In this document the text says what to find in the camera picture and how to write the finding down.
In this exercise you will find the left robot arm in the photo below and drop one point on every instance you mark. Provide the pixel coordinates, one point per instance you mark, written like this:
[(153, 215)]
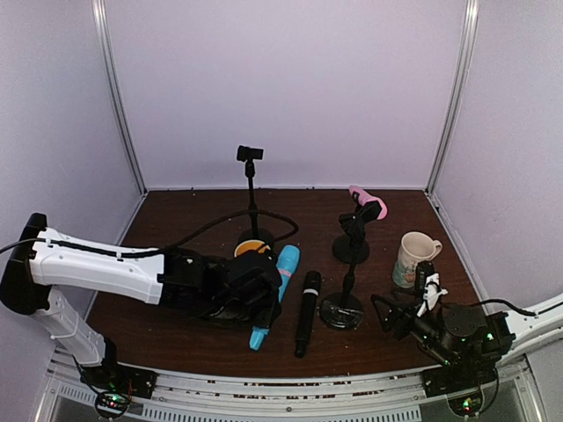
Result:
[(44, 260)]

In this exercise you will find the front aluminium rail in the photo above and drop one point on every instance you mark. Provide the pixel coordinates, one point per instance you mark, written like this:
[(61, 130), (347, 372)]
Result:
[(394, 396)]

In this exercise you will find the short stand with clip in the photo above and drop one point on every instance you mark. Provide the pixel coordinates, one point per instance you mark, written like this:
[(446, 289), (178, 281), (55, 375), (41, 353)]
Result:
[(343, 248)]

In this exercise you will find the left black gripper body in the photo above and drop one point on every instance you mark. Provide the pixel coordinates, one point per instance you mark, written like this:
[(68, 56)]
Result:
[(267, 308)]

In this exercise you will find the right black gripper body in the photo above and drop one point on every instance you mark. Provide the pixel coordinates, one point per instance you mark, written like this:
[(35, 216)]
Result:
[(407, 320)]

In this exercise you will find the aluminium frame post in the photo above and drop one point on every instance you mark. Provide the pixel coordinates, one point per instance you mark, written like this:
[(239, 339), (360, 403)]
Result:
[(464, 60), (119, 112)]

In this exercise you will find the left aluminium frame post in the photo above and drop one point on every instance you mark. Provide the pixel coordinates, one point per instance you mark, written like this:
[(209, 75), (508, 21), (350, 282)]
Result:
[(119, 112)]

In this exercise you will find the black wireless microphone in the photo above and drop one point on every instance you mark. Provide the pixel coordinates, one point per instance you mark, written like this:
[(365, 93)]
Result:
[(311, 290)]

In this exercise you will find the short stand with taped base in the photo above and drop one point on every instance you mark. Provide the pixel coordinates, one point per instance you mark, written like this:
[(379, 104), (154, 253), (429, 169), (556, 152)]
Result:
[(342, 310)]

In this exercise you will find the tall black phone stand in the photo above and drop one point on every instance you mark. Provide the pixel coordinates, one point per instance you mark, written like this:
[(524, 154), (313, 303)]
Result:
[(249, 155)]

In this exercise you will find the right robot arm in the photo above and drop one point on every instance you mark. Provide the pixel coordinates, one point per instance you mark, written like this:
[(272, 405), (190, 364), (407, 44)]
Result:
[(468, 341)]

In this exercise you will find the right aluminium frame post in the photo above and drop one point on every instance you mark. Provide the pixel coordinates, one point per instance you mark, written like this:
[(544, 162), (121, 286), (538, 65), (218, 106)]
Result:
[(464, 60)]

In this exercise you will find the pink toy microphone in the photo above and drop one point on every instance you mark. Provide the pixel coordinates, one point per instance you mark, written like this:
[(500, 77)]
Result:
[(362, 198)]

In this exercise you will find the white mug orange inside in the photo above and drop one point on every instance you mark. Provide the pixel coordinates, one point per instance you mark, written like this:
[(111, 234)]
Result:
[(251, 245)]

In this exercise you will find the floral ceramic mug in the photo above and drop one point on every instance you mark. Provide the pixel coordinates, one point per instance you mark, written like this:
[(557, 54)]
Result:
[(414, 248)]

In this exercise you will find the blue toy microphone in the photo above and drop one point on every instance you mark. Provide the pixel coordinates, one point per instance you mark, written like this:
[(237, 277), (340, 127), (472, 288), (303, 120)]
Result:
[(287, 263)]

